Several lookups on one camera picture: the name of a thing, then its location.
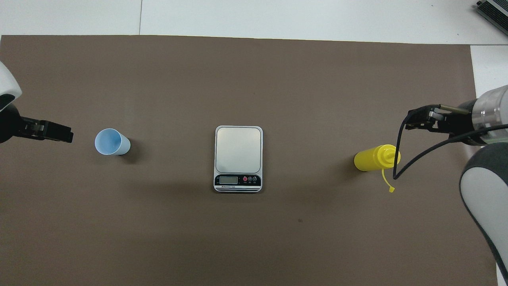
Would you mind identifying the brown table mat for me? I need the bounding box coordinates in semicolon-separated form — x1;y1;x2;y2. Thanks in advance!
0;35;498;286

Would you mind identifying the light blue plastic cup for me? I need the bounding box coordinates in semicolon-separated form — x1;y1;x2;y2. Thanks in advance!
94;128;131;156

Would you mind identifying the yellow squeeze seasoning bottle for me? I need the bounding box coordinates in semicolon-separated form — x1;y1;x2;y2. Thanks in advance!
354;144;401;193

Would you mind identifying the white digital kitchen scale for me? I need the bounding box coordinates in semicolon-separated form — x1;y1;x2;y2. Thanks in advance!
214;126;264;193

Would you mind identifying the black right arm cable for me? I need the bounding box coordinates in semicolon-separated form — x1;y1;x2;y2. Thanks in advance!
393;104;508;180

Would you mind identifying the grey ribbed metal device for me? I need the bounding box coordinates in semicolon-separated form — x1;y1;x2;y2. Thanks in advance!
476;0;508;37

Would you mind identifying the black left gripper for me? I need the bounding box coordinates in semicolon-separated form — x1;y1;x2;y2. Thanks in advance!
0;103;74;144

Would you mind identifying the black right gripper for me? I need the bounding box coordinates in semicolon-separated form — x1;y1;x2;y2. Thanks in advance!
406;99;477;140

